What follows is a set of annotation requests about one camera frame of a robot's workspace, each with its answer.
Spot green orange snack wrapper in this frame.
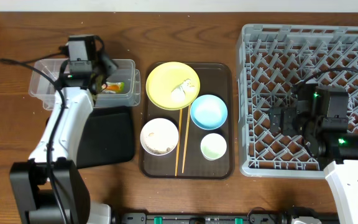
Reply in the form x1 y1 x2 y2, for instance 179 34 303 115
101 82 124 94

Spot light blue bowl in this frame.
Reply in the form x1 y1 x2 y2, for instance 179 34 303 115
190 95 228 131

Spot white cup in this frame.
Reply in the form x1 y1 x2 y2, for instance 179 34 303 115
200 133 227 161

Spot pink white bowl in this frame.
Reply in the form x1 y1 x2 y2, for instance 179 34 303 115
140 118 179 156

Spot rice food scraps pile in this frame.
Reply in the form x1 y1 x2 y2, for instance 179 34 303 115
145 132 174 155

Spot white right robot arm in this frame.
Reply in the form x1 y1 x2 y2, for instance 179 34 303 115
268 83 358 223

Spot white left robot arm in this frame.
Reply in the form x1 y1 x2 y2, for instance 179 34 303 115
3 50 117 223

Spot clear plastic waste bin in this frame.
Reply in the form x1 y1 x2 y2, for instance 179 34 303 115
29 59 141 111

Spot grey dishwasher rack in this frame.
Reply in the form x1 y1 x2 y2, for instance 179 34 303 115
236 24 358 179

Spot black waste tray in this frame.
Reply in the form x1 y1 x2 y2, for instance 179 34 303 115
76 106 135 169

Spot yellow plate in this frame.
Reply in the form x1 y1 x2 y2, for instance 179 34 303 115
145 62 201 110

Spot dark brown serving tray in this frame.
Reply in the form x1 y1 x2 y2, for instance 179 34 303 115
139 62 234 179

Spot black rail bar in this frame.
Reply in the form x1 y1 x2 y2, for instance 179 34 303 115
121 212 341 224

